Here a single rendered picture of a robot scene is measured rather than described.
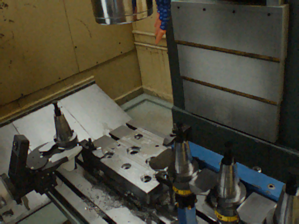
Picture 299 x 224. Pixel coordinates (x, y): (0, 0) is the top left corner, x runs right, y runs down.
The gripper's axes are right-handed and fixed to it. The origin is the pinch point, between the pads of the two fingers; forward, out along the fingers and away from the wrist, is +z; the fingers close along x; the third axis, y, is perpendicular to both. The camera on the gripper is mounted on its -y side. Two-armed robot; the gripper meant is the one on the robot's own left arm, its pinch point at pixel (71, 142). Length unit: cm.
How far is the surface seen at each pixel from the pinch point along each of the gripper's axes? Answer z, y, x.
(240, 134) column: 68, 35, 10
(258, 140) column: 68, 34, 19
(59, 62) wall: 48, 20, -98
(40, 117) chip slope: 24, 43, -91
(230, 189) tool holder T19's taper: 6.8, -7.0, 43.7
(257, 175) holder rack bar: 14.3, -5.0, 44.8
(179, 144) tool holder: 7.3, -10.7, 31.7
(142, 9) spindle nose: 24.4, -29.5, 7.3
